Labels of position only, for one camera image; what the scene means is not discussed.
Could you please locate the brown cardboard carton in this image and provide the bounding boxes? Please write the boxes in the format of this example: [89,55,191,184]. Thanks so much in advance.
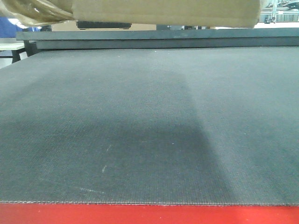
[0,0,267,28]

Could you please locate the dark grey conveyor belt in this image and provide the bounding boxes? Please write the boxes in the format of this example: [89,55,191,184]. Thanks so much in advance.
[0,47,299,205]

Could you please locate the red conveyor edge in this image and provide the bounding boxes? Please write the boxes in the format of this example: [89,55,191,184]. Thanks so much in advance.
[0,203,299,224]

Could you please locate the dark conveyor side frame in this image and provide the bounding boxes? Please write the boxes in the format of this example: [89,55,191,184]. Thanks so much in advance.
[16,28,299,50]

